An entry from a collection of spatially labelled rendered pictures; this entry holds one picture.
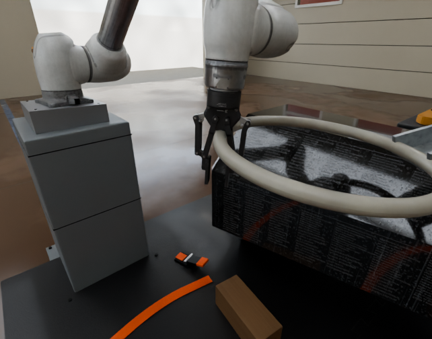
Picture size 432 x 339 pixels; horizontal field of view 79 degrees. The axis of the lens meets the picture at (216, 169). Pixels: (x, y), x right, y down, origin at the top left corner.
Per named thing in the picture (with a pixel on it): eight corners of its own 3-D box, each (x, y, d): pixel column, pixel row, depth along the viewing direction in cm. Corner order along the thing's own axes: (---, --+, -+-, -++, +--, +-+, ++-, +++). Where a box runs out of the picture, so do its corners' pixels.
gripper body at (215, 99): (201, 89, 55) (199, 132, 59) (242, 93, 54) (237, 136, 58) (208, 84, 62) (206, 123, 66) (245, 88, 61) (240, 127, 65)
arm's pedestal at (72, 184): (66, 308, 123) (7, 148, 88) (46, 249, 158) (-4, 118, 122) (161, 257, 152) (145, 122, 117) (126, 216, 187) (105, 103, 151)
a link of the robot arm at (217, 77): (246, 63, 51) (243, 95, 53) (249, 61, 59) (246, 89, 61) (200, 59, 52) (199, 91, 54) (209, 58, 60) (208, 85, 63)
